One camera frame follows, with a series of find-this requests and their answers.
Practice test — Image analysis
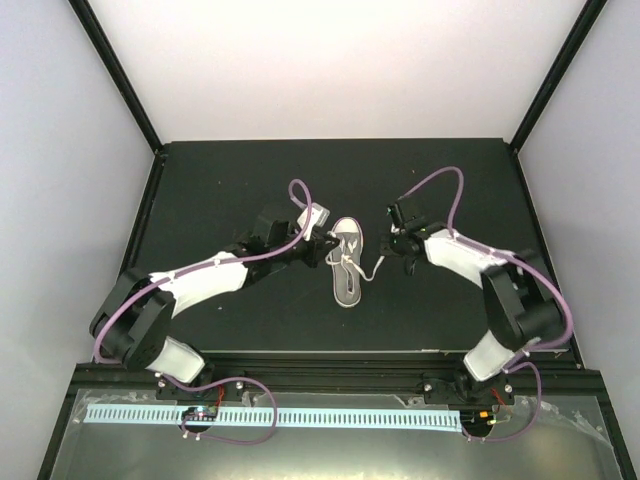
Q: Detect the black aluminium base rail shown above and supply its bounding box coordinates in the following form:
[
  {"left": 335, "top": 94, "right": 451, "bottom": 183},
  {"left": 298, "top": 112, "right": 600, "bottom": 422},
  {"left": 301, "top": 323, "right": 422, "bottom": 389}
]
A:
[{"left": 69, "top": 353, "right": 609, "bottom": 409}]

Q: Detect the right controller circuit board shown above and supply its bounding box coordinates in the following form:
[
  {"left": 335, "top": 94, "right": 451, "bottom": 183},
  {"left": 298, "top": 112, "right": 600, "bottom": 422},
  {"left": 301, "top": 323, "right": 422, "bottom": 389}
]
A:
[{"left": 468, "top": 410, "right": 512, "bottom": 427}]

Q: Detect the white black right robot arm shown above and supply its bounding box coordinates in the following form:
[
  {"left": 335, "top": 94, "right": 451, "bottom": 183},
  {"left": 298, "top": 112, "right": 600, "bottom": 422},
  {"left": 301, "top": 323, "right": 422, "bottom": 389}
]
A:
[{"left": 380, "top": 197, "right": 570, "bottom": 404}]

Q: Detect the controller circuit board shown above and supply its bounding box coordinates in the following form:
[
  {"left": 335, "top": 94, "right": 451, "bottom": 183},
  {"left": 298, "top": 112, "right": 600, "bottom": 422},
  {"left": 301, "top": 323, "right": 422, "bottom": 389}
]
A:
[
  {"left": 468, "top": 410, "right": 512, "bottom": 427},
  {"left": 181, "top": 405, "right": 218, "bottom": 422}
]

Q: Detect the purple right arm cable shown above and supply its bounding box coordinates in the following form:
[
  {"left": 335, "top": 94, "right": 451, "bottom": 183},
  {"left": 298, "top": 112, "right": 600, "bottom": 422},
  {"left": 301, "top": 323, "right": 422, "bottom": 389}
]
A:
[{"left": 399, "top": 166, "right": 574, "bottom": 444}]

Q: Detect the black right frame post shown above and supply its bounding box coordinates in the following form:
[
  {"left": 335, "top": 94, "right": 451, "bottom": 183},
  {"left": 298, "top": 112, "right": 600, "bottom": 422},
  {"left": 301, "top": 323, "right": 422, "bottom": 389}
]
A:
[{"left": 510, "top": 0, "right": 608, "bottom": 154}]

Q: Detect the black frame post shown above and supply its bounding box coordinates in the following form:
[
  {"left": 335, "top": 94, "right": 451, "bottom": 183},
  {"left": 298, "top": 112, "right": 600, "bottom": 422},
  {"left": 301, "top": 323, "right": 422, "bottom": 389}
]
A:
[
  {"left": 68, "top": 0, "right": 163, "bottom": 153},
  {"left": 510, "top": 0, "right": 608, "bottom": 154}
]

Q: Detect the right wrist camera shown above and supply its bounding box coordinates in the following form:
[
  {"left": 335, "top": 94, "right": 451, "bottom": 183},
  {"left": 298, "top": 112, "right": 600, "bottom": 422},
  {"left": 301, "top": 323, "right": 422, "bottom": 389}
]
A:
[{"left": 387, "top": 197, "right": 428, "bottom": 232}]

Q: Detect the grey canvas sneaker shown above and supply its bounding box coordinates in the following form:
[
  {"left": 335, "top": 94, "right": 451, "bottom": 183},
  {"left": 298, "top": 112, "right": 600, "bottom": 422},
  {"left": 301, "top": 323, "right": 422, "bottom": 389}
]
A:
[{"left": 325, "top": 217, "right": 364, "bottom": 308}]

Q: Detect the left controller circuit board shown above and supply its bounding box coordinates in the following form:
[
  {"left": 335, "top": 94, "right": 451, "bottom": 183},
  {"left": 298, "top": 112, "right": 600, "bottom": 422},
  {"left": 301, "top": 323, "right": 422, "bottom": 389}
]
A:
[{"left": 181, "top": 405, "right": 218, "bottom": 422}]

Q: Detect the black left frame post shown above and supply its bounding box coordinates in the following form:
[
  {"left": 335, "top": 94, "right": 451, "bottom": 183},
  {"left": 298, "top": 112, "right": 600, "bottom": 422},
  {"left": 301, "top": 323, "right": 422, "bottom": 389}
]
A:
[{"left": 68, "top": 0, "right": 163, "bottom": 153}]

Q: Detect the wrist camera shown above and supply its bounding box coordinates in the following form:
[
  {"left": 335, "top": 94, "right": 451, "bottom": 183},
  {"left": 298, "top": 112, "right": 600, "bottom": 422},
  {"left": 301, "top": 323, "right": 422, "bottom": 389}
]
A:
[
  {"left": 297, "top": 202, "right": 330, "bottom": 240},
  {"left": 387, "top": 197, "right": 428, "bottom": 232}
]

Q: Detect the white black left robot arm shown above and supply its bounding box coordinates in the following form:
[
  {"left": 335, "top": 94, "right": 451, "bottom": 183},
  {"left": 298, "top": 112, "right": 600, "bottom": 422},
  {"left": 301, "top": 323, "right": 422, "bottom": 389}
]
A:
[{"left": 89, "top": 203, "right": 338, "bottom": 399}]

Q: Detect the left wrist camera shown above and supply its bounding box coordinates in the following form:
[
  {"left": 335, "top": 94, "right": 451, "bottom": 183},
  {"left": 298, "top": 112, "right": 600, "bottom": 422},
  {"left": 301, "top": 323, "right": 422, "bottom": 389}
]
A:
[{"left": 297, "top": 202, "right": 330, "bottom": 240}]

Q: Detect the light blue slotted cable duct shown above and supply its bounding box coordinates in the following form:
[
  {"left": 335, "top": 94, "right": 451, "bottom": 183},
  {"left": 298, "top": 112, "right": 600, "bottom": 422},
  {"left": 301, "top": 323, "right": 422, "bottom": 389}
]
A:
[{"left": 83, "top": 404, "right": 462, "bottom": 433}]

